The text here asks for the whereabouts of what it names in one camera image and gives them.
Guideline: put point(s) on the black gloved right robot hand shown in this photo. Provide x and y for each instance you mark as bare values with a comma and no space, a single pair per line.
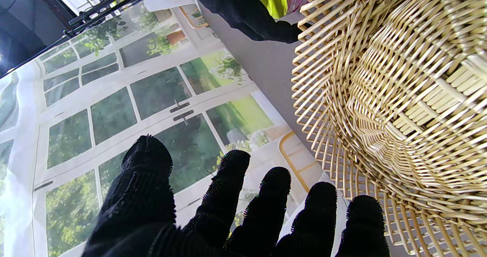
236,2

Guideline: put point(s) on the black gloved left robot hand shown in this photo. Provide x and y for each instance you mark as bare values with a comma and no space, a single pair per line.
140,211

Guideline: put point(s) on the oval woven wicker basket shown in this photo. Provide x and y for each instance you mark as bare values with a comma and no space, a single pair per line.
399,116

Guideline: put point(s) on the printed sunroom backdrop banner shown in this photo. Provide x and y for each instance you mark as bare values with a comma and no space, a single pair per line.
114,112

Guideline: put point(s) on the black metal backdrop frame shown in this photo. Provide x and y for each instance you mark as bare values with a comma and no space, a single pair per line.
99,11

